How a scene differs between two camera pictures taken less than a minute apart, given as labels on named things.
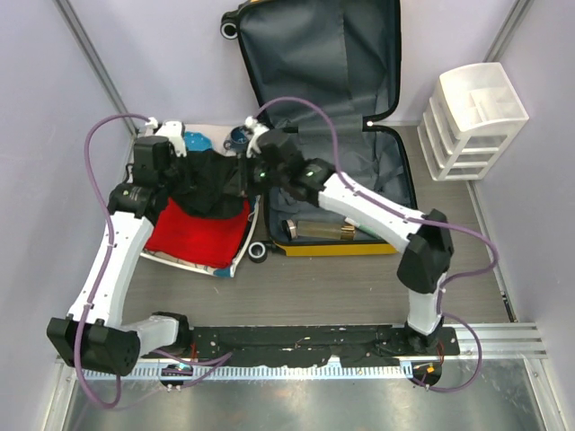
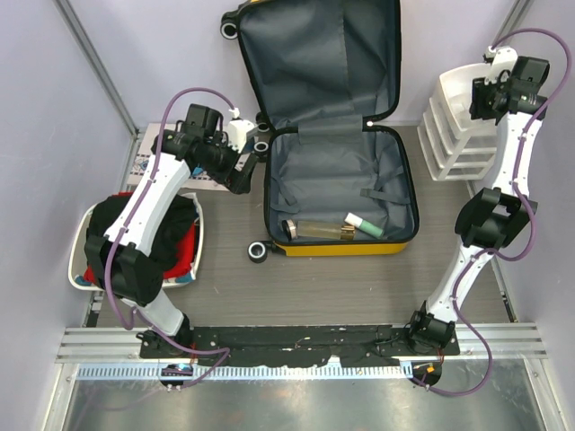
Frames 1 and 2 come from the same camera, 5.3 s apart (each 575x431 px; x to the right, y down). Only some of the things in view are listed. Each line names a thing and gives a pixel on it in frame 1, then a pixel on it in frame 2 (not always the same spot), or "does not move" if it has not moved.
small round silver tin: x=290 y=229 does not move
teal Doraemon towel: x=225 y=271 → x=173 y=278
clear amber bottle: x=326 y=230 does not move
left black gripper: x=185 y=162 → x=238 y=182
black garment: x=207 y=182 → x=103 y=213
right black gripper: x=246 y=162 → x=476 y=109
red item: x=215 y=241 → x=181 y=265
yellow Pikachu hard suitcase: x=326 y=70 does not move
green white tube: x=366 y=229 does not move
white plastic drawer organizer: x=471 y=123 does not move
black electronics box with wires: x=314 y=346 does not move
